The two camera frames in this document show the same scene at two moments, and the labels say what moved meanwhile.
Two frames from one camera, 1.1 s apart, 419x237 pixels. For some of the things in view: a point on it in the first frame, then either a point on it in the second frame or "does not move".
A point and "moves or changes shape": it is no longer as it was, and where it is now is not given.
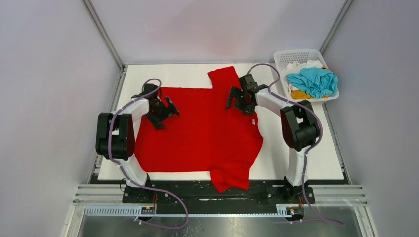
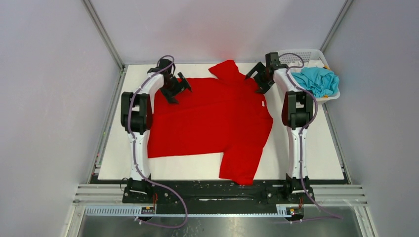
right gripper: [240, 98] -> [259, 77]
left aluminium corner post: [108, 41] does not move
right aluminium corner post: [335, 26] does not move
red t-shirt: [206, 137] moves or changes shape
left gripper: [157, 123] -> [170, 95]
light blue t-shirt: [318, 82] does not move
